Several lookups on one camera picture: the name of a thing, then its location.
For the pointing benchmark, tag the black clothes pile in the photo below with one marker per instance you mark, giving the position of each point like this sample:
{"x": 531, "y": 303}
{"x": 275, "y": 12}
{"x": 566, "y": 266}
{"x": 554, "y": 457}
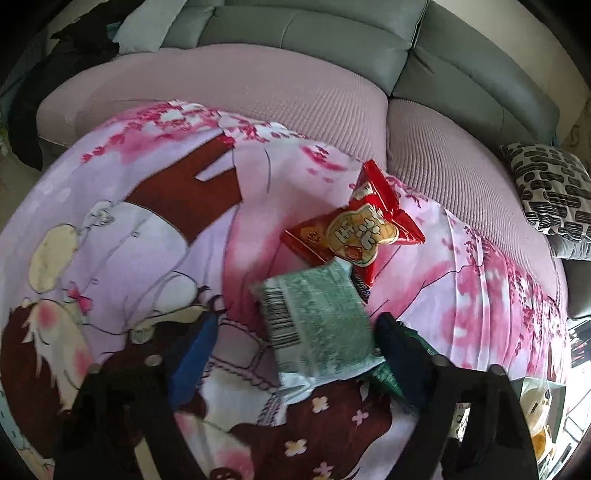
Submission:
{"x": 46, "y": 92}

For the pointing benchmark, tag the pink sofa seat cover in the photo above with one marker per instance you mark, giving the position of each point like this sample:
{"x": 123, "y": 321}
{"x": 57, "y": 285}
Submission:
{"x": 60, "y": 106}
{"x": 461, "y": 161}
{"x": 254, "y": 83}

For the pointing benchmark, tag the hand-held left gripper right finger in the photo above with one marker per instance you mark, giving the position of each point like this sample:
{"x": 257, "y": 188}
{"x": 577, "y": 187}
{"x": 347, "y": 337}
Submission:
{"x": 406, "y": 364}

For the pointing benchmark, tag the plain grey cushion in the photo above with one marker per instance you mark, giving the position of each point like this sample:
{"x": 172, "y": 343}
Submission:
{"x": 575, "y": 249}

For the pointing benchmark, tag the red snack packet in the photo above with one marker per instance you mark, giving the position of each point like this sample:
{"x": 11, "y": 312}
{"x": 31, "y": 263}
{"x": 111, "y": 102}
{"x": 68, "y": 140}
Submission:
{"x": 351, "y": 230}

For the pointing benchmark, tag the silver green snack packet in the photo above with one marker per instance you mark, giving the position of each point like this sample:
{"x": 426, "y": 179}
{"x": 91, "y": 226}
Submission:
{"x": 318, "y": 323}

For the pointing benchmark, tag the light grey pillow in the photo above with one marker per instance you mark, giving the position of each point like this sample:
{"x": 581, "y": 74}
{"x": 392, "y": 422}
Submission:
{"x": 143, "y": 32}

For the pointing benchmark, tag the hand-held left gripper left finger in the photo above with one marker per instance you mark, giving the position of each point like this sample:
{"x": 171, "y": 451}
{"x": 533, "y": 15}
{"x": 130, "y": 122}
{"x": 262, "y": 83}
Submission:
{"x": 191, "y": 364}

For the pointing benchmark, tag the pale snack packet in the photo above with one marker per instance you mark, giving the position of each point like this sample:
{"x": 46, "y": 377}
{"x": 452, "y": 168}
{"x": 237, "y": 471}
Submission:
{"x": 535, "y": 402}

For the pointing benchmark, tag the printed cartoon blanket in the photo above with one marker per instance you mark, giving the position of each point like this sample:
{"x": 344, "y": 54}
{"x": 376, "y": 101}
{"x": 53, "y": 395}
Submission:
{"x": 138, "y": 161}

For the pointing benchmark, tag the black white patterned pillow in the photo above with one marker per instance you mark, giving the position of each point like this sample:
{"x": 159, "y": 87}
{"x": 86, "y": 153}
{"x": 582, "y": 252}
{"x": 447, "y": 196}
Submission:
{"x": 554, "y": 184}

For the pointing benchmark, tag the teal cardboard box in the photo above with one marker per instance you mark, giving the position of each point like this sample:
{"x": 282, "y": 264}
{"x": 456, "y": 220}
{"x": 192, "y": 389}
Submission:
{"x": 556, "y": 390}

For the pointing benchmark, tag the grey leather sofa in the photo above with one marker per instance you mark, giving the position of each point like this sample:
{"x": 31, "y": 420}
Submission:
{"x": 323, "y": 41}

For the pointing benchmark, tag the dark blue snack packet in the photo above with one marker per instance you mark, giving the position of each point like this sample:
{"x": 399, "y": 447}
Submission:
{"x": 360, "y": 287}

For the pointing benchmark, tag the dark green snack box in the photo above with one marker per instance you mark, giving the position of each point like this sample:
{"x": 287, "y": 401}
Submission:
{"x": 383, "y": 381}

